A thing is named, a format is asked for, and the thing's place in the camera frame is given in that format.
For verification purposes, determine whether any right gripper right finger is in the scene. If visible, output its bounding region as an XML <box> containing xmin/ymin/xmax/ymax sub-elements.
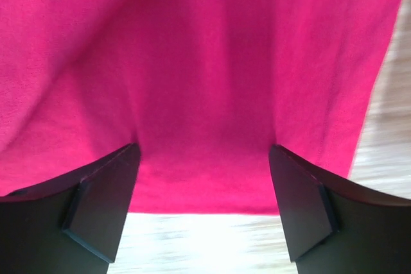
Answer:
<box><xmin>269</xmin><ymin>145</ymin><xmax>410</xmax><ymax>274</ymax></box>

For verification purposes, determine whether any magenta t shirt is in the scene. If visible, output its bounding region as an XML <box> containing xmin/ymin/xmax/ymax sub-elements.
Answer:
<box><xmin>1</xmin><ymin>0</ymin><xmax>401</xmax><ymax>214</ymax></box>

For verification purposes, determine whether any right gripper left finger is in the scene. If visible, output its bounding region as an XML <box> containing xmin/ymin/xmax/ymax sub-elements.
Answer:
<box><xmin>1</xmin><ymin>144</ymin><xmax>141</xmax><ymax>274</ymax></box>

